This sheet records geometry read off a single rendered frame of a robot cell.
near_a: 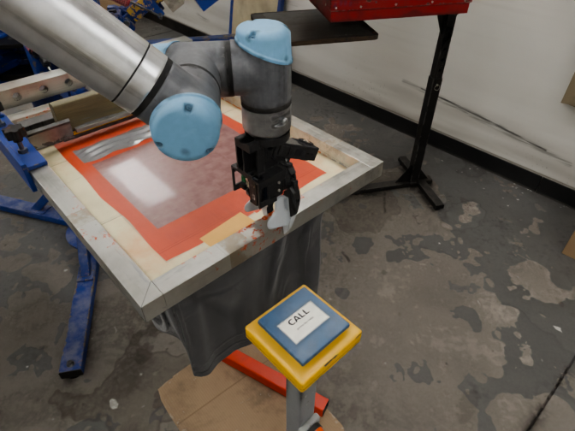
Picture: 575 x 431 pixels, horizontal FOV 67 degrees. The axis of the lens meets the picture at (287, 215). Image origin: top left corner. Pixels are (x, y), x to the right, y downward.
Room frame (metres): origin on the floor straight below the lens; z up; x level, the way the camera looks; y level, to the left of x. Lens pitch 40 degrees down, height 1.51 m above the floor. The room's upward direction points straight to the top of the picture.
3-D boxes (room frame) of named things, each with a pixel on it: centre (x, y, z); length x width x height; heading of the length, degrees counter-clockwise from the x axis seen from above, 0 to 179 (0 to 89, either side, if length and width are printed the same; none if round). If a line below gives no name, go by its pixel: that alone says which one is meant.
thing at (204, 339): (0.67, 0.07, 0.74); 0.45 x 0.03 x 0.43; 133
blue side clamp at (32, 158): (0.88, 0.64, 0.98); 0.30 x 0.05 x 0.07; 43
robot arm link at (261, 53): (0.60, 0.04, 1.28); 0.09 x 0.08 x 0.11; 97
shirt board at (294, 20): (1.81, 0.33, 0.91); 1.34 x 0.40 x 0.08; 103
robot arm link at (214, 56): (0.57, 0.13, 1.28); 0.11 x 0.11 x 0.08; 7
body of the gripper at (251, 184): (0.59, 0.04, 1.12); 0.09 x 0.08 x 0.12; 133
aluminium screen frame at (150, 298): (0.89, 0.27, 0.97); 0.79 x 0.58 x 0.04; 43
